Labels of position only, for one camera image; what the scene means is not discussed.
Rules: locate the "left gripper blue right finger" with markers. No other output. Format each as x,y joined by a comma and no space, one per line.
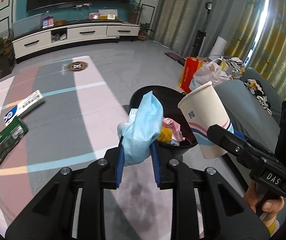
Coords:
155,163

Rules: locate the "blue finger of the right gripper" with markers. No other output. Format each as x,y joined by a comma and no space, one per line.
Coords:
225,139

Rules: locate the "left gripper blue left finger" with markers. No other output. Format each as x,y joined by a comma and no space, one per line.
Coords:
120,162

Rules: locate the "yellow chip bag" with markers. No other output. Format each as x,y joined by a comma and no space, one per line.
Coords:
165,135

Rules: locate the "light blue face mask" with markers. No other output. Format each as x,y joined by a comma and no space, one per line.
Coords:
141,130

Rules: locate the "pink printed plastic bag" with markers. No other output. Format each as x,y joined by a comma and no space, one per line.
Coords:
177,135

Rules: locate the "white paper cup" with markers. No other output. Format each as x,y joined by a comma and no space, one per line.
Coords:
203,108

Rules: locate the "blue white medicine box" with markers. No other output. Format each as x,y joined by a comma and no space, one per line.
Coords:
24,107

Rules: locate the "green snack bag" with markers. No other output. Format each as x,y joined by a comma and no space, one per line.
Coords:
10,136

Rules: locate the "black trash bucket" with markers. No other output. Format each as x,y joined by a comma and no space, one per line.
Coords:
169,98

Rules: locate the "person right hand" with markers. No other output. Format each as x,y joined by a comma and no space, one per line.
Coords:
272,206

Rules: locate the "pink white plastic bag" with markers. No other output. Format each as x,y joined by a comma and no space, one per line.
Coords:
208,71

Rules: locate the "red orange paper bag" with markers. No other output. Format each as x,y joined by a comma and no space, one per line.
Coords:
191,65

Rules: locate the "black standing vacuum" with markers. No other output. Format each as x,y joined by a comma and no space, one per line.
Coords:
201,34

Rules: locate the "grey curtain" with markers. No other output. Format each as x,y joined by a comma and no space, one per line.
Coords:
255,31

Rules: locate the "potted plant on floor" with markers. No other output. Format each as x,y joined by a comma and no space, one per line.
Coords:
145,29

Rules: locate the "white framed card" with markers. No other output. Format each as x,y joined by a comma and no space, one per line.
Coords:
108,14

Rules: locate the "potted plant on cabinet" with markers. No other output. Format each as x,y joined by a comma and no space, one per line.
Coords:
134,11

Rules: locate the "white tv cabinet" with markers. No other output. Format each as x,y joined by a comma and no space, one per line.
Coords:
58,36

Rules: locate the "blue red box pair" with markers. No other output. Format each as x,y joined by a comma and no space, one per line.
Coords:
47,22

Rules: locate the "potted plant by doorway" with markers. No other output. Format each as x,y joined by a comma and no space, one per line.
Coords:
7,58

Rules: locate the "grey heater panel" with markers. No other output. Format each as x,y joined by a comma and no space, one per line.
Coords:
24,26

